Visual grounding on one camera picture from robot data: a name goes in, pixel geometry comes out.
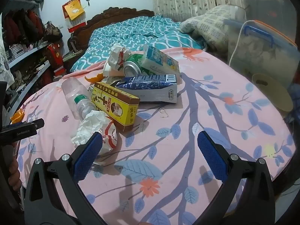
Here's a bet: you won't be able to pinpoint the metal paper clip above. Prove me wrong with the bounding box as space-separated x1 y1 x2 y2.
157 107 170 119

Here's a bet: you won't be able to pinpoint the crumpled white paper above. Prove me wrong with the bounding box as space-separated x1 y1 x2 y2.
108 46 132 71

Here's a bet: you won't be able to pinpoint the cream checked pillow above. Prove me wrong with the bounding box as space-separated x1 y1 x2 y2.
179 5 246 52

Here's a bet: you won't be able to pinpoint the beige trash bin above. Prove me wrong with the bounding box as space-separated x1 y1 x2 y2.
252 73 294 112

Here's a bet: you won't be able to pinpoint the green drink can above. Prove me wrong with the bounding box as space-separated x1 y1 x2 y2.
123 53 160 78

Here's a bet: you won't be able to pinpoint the yellow cardboard box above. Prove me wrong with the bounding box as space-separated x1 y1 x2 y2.
91 82 140 132

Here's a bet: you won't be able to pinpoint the teal patterned quilt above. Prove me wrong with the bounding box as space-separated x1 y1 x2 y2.
70 14 204 73

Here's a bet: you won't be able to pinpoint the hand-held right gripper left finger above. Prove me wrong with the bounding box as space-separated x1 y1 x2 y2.
23 132 104 225

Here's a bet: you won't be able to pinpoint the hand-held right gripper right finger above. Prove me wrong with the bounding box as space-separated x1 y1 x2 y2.
197 131 273 225

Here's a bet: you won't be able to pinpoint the white cable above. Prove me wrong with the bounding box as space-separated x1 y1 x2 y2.
228 20 256 66

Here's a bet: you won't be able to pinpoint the grey metal shelf rack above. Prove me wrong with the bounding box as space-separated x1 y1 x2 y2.
0 0 64 122

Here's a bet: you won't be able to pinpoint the red print paper wrapper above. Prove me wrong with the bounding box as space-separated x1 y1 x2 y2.
71 110 118 156

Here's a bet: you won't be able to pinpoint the person's left hand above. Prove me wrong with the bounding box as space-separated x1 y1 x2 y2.
8 156 22 190

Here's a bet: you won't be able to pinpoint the clear plastic bottle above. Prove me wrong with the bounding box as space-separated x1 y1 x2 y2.
61 77 98 120

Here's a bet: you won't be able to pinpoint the pink floral bed sheet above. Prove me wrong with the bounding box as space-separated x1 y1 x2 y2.
14 47 297 225

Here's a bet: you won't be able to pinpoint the dark red hanging clothes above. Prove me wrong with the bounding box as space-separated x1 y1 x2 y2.
5 8 45 50

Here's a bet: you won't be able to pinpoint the red wall calendar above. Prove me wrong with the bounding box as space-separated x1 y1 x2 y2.
62 0 87 33

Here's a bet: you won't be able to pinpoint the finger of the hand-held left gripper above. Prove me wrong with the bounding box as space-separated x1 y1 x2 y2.
2 118 45 131

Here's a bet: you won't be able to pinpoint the white teal drink carton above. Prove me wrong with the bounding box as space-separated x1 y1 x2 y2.
139 44 180 79

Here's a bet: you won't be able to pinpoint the blue white milk carton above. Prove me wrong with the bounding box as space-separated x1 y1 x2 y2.
116 74 178 104

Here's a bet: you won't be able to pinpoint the orange peel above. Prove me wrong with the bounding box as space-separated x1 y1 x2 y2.
10 109 26 123
85 73 105 83

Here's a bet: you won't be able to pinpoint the red gift box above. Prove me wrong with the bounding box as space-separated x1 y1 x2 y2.
46 43 66 78

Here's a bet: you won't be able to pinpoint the brown wooden headboard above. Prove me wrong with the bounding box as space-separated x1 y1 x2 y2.
67 7 155 72

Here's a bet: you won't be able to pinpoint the brown handbag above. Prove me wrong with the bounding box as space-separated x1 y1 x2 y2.
43 21 63 43

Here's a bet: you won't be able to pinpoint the clear storage box blue handle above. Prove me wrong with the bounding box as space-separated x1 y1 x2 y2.
223 19 300 89

